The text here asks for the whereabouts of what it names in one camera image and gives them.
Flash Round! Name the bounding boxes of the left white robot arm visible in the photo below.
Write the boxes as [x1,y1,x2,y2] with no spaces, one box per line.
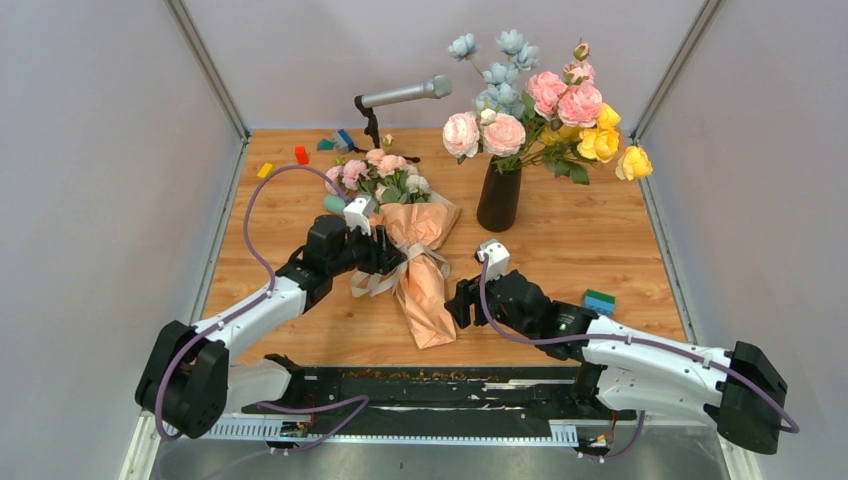
[134,215,406,439]

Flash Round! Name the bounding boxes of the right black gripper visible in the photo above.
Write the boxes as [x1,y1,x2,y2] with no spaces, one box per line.
[445,264,536,342]

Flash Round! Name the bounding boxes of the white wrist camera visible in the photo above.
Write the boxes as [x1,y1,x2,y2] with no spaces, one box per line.
[342,195,378,236]
[474,238,510,282]

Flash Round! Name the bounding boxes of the teal toy microphone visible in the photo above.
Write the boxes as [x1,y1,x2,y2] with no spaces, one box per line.
[323,195,348,216]

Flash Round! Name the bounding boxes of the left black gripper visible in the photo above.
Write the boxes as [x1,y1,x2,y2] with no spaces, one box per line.
[329,221,409,278]

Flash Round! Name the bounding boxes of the flowers in vase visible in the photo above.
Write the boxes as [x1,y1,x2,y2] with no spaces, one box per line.
[442,30,653,185]

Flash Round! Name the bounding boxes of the black microphone tripod stand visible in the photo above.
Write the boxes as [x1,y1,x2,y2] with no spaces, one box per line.
[355,97,382,149]

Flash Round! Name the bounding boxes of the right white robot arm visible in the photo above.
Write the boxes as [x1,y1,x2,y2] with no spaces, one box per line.
[444,271,800,455]

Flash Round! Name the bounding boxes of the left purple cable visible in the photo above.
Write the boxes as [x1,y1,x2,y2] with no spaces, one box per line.
[153,164,371,465]

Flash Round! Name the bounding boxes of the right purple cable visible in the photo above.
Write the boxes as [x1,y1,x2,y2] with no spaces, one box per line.
[478,258,801,463]

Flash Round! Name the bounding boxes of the black vase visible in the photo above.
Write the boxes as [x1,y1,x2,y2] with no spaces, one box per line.
[476,162,522,233]

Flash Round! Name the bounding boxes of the red block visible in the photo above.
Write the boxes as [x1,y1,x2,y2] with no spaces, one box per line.
[294,145,310,165]

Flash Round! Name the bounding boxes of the purple cable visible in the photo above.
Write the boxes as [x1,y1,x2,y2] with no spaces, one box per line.
[478,258,801,463]
[153,164,371,465]

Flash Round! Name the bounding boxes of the silver microphone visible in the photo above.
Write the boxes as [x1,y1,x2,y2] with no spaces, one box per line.
[354,75,453,109]

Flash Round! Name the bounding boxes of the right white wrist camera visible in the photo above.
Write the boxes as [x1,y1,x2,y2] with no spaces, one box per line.
[474,238,510,282]

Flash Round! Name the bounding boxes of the beige ribbon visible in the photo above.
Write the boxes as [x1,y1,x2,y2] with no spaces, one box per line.
[350,242,451,298]

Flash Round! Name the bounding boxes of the green blue block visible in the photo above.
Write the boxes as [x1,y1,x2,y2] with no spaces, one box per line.
[582,289,616,315]

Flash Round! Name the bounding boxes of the peach paper bouquet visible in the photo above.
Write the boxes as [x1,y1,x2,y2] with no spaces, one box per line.
[324,134,460,349]

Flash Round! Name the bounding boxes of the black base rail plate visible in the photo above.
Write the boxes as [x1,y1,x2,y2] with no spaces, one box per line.
[231,365,707,448]

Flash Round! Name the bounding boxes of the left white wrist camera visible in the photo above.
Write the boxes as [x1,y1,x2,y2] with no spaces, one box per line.
[342,195,378,236]

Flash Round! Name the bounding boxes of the yellow block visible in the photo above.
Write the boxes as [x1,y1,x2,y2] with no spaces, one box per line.
[256,163,274,180]

